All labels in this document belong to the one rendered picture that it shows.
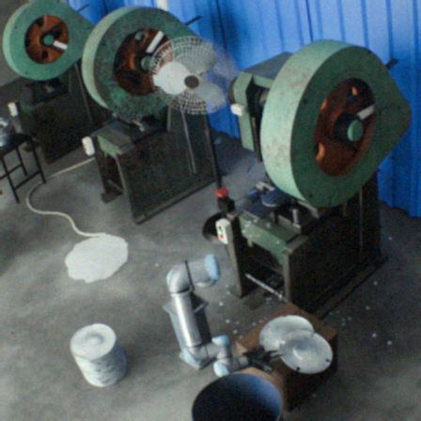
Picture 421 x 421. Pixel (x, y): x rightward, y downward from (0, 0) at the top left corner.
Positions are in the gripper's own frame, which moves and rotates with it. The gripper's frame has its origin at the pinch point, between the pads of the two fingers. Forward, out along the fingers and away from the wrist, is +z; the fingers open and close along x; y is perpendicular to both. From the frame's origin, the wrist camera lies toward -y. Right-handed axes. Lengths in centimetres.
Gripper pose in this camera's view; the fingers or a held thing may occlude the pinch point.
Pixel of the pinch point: (283, 353)
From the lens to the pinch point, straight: 283.5
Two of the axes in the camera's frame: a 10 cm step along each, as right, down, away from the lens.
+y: -4.2, -4.6, 7.9
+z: 9.1, -1.6, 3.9
